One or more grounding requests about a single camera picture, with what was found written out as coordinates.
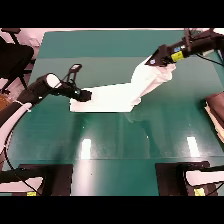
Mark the white T-shirt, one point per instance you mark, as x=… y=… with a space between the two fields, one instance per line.
x=113 y=98

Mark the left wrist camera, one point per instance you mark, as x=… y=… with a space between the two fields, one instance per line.
x=74 y=71

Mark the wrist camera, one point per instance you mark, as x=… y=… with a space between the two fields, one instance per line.
x=74 y=71
x=190 y=36

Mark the black chair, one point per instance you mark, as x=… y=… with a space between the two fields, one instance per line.
x=13 y=56

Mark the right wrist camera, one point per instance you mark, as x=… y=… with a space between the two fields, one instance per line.
x=190 y=36

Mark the white garment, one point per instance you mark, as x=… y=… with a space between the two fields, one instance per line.
x=218 y=31

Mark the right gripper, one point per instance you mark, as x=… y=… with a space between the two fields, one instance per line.
x=161 y=56

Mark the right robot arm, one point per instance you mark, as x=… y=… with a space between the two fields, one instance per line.
x=203 y=41

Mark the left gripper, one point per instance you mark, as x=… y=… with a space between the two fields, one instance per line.
x=80 y=94

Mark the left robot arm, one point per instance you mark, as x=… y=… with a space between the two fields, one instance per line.
x=38 y=88

